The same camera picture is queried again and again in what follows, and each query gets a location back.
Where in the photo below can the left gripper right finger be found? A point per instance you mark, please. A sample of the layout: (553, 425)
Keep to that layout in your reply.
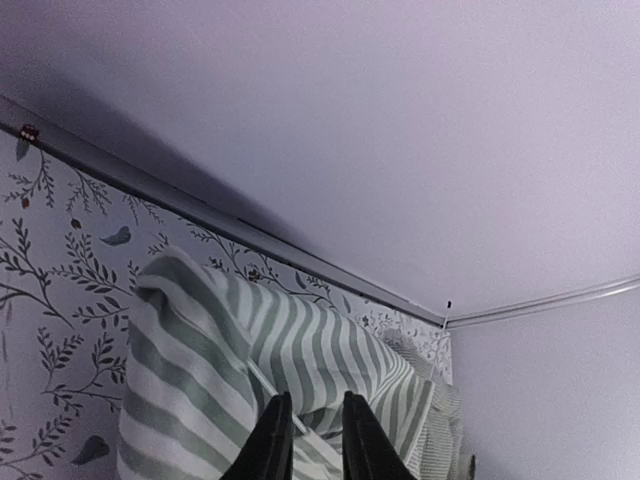
(367, 453)

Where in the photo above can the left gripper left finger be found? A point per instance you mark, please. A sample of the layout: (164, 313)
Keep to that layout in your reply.
(268, 452)

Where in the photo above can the green striped pet tent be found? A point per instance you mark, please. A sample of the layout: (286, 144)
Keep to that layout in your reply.
(209, 349)

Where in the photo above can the floral patterned table mat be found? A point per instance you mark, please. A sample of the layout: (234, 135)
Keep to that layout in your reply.
(72, 249)

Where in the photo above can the right aluminium frame post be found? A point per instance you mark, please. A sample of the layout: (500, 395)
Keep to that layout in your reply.
(543, 304)

